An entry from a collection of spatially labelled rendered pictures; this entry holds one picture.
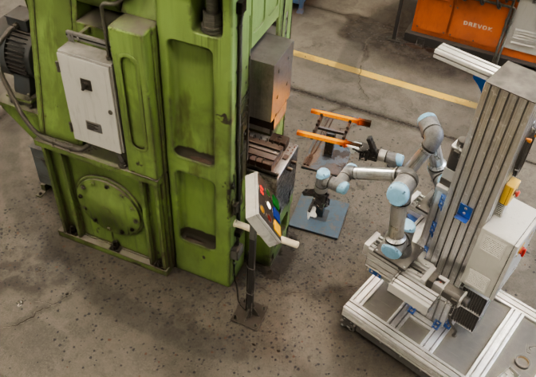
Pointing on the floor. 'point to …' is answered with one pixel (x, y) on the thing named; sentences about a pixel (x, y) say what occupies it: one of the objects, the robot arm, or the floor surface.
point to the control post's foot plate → (250, 316)
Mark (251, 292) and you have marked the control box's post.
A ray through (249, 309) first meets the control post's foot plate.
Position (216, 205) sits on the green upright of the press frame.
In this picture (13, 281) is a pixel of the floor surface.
